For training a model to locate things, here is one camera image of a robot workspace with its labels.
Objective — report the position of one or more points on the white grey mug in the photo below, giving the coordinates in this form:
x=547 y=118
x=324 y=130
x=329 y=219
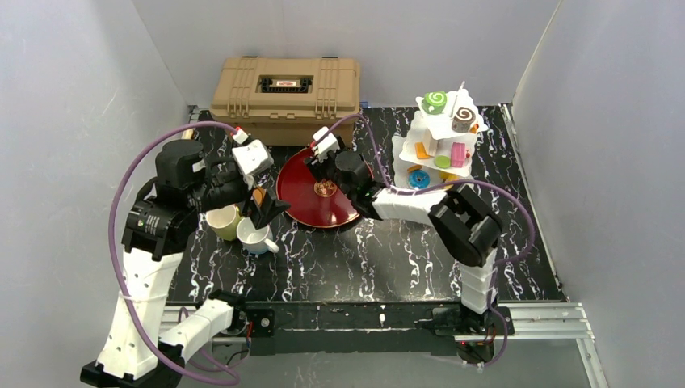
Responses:
x=255 y=240

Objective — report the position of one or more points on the orange toy cake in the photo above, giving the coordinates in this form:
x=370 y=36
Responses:
x=420 y=151

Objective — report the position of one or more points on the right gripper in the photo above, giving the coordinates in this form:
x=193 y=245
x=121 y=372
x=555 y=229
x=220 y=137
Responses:
x=321 y=165

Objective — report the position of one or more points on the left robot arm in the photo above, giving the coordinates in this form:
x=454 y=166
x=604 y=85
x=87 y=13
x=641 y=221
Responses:
x=164 y=216

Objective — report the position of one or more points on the white toy cake slice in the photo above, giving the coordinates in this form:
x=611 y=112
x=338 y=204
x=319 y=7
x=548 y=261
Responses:
x=430 y=144

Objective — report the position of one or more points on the yellow toy cake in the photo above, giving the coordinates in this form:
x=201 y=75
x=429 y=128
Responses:
x=445 y=177

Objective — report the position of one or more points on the pink toy cake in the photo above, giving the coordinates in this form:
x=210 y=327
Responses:
x=458 y=155

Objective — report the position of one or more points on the green toy macaron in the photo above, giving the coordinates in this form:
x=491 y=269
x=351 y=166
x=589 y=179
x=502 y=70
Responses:
x=442 y=161

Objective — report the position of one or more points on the green swirl roll cake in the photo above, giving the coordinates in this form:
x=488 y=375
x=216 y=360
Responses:
x=434 y=102

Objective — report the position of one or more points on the wooden coaster stack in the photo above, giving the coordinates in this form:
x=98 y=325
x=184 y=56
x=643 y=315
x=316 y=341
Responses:
x=258 y=196

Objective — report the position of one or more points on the yellow green mug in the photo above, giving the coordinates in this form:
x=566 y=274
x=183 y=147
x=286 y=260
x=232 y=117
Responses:
x=224 y=222

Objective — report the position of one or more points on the white tiered cake stand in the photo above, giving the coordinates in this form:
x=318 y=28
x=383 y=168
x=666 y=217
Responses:
x=441 y=128

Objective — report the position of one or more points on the orange round toy biscuit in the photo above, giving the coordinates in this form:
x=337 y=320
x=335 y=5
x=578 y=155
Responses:
x=413 y=169

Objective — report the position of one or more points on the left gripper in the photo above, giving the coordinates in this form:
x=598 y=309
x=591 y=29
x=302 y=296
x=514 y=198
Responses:
x=254 y=200

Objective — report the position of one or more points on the tan plastic toolbox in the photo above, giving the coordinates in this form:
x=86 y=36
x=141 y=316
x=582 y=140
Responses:
x=285 y=101

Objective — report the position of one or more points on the brown swirl roll cake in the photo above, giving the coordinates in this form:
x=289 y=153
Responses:
x=463 y=120

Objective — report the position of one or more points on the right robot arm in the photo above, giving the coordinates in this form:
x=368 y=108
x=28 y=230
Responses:
x=466 y=225

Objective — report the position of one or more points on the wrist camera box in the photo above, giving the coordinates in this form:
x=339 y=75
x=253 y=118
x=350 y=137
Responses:
x=324 y=141
x=252 y=156

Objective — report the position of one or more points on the red round tray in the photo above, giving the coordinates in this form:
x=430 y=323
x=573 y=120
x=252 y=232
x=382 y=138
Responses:
x=315 y=204

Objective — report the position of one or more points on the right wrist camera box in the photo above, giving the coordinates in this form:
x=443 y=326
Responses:
x=324 y=141

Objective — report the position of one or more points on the blue toy donut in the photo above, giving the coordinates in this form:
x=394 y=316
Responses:
x=418 y=179

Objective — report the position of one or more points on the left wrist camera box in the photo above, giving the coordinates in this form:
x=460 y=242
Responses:
x=252 y=156

